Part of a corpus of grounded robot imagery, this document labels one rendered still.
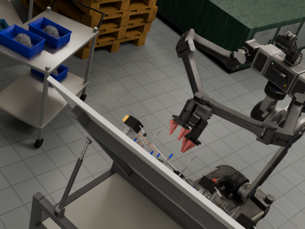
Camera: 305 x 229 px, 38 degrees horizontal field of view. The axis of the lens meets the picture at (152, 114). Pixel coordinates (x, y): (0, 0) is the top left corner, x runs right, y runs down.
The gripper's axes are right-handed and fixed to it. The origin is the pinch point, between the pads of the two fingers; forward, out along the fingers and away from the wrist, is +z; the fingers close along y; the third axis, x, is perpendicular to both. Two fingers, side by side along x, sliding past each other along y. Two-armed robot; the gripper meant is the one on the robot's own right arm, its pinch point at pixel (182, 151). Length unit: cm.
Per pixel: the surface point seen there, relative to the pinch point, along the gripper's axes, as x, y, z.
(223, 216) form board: -77, 62, 11
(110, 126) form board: -86, 15, 9
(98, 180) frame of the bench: 0, -33, 41
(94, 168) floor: 93, -104, 52
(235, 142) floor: 202, -59, -39
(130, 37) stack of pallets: 181, -230, -77
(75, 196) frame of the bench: -13, -31, 53
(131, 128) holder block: -71, 12, 5
